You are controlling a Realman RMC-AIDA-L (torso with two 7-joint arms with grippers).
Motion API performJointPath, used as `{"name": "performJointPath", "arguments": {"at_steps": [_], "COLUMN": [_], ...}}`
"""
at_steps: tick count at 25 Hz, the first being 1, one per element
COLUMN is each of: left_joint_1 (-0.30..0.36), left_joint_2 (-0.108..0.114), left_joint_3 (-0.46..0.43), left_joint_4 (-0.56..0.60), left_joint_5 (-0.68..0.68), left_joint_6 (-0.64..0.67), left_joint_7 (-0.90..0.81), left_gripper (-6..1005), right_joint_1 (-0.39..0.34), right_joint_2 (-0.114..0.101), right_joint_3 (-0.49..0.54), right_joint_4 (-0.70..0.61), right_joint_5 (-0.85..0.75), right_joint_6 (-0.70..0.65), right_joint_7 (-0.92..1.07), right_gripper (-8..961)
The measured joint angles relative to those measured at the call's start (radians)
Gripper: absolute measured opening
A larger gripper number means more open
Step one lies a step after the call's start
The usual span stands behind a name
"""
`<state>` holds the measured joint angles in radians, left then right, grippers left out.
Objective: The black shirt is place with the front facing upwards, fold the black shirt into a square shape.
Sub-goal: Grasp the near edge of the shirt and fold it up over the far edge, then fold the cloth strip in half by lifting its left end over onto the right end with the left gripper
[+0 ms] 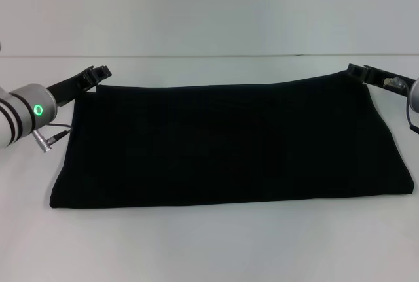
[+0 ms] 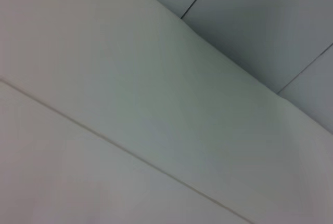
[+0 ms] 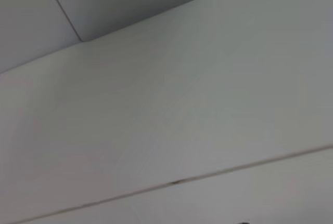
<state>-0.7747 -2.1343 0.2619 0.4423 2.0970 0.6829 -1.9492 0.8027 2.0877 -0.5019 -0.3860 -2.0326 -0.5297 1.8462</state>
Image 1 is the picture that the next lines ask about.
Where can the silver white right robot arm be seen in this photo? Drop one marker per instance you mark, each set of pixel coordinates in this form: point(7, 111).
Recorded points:
point(415, 95)

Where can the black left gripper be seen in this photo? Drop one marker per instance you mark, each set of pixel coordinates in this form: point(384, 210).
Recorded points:
point(70, 85)

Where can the black t-shirt with FREE print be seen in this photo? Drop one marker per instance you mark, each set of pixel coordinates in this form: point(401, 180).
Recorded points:
point(229, 148)

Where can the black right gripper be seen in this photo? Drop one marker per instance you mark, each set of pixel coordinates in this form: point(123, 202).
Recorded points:
point(379, 77)

